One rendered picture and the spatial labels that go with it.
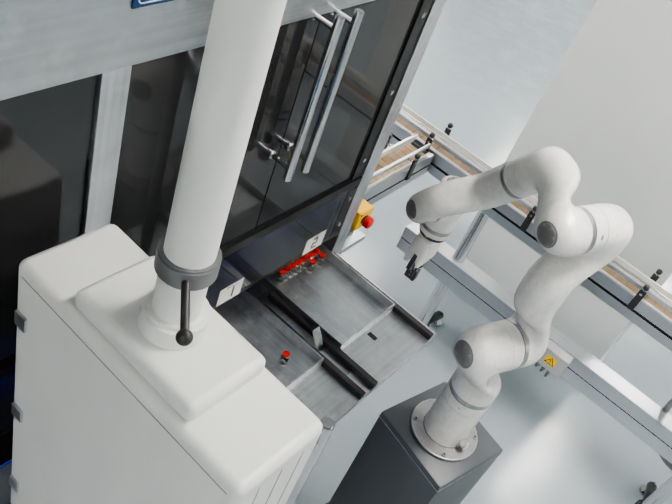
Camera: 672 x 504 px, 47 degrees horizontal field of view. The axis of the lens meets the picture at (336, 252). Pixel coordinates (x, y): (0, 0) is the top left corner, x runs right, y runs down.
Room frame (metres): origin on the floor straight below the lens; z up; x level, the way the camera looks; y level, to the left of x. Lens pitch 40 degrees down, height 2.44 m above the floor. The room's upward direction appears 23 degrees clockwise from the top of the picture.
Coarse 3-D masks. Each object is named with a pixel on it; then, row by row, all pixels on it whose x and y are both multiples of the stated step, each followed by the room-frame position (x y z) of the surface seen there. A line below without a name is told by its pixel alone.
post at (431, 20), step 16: (432, 16) 1.81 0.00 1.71; (432, 32) 1.85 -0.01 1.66; (416, 48) 1.80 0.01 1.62; (416, 64) 1.83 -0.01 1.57; (400, 80) 1.80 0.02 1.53; (400, 96) 1.82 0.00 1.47; (384, 128) 1.80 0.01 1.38; (384, 144) 1.84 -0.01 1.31; (368, 160) 1.80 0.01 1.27; (368, 176) 1.83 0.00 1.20; (352, 208) 1.81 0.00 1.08; (336, 240) 1.80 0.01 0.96
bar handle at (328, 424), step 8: (328, 424) 0.74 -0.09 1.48; (328, 432) 0.74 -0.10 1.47; (320, 440) 0.73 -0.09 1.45; (320, 448) 0.74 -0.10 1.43; (312, 456) 0.73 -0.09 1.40; (312, 464) 0.74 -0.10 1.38; (304, 472) 0.73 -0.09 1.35; (304, 480) 0.74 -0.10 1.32; (296, 488) 0.73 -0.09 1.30; (296, 496) 0.74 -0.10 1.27
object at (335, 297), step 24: (336, 264) 1.77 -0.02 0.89; (288, 288) 1.60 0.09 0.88; (312, 288) 1.64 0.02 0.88; (336, 288) 1.68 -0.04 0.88; (360, 288) 1.72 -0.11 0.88; (312, 312) 1.55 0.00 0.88; (336, 312) 1.58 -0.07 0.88; (360, 312) 1.62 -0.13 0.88; (384, 312) 1.63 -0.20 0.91; (336, 336) 1.50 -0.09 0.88
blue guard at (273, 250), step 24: (312, 216) 1.62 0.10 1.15; (336, 216) 1.74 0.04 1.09; (264, 240) 1.44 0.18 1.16; (288, 240) 1.54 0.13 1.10; (240, 264) 1.37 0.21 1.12; (264, 264) 1.47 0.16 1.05; (216, 288) 1.31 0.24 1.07; (0, 384) 0.78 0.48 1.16; (0, 408) 0.78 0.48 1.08; (0, 432) 0.78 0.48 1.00
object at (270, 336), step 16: (224, 304) 1.44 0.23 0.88; (240, 304) 1.47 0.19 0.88; (256, 304) 1.47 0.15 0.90; (240, 320) 1.41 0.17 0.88; (256, 320) 1.44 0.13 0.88; (272, 320) 1.45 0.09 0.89; (256, 336) 1.38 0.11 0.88; (272, 336) 1.40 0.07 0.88; (288, 336) 1.42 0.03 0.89; (272, 352) 1.35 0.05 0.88; (304, 352) 1.39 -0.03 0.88; (272, 368) 1.30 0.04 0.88; (288, 368) 1.32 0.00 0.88; (304, 368) 1.34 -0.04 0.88; (288, 384) 1.25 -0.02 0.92
